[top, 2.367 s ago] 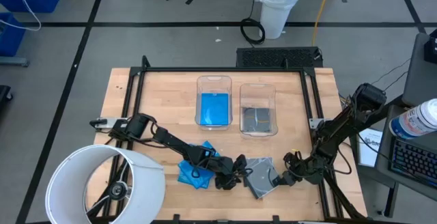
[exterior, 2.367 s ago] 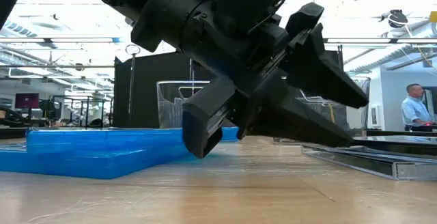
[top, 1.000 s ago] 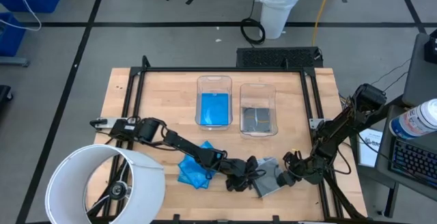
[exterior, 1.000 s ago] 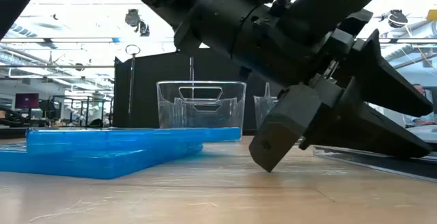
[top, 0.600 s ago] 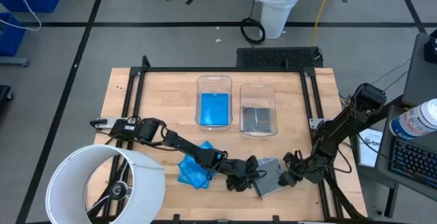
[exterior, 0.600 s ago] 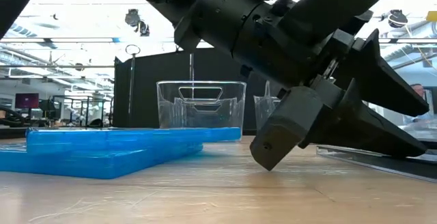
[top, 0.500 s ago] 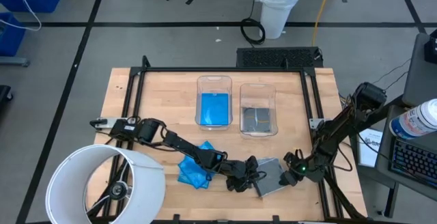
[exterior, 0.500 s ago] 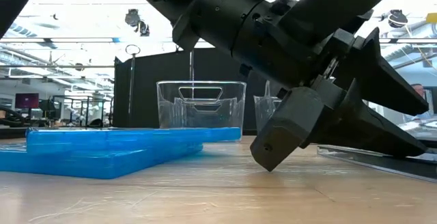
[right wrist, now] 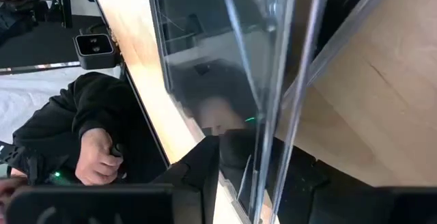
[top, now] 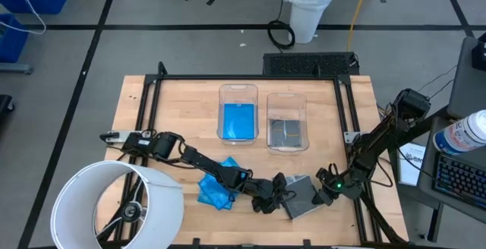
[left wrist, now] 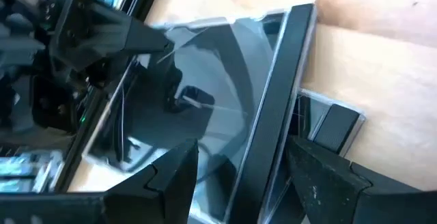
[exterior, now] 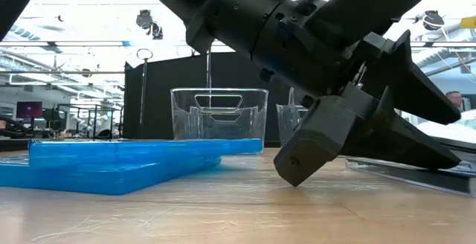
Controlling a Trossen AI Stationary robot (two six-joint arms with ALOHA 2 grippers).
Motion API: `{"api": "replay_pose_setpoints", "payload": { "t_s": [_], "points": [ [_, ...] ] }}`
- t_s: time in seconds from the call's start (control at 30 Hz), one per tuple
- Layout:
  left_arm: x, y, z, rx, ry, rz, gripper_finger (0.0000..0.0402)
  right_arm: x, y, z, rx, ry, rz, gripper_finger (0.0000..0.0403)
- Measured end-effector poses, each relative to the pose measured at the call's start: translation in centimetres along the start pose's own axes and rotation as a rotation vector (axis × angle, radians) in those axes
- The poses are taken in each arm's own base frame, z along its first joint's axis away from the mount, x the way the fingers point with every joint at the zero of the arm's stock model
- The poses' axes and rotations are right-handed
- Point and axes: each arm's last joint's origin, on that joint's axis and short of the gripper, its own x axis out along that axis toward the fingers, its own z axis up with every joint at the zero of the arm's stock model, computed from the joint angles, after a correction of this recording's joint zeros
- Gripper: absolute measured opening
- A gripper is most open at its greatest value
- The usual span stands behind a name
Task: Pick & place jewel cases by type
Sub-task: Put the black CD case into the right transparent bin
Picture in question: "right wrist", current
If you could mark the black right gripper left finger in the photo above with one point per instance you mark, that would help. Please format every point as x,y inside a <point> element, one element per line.
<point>198,169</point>

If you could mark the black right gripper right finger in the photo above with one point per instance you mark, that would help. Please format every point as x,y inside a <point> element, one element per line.
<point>307,179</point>

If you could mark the clear CD jewel case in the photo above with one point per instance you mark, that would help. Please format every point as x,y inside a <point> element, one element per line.
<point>205,63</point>

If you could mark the person's hand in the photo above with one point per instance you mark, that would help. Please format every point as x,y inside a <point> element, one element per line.
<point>95,159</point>

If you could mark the person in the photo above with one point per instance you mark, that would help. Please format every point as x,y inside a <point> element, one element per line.
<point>95,97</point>

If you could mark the black metal table frame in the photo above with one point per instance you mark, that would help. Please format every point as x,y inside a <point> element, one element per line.
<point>151,132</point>

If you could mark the black table-level camera box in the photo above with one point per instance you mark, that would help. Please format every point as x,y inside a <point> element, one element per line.
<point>95,51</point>

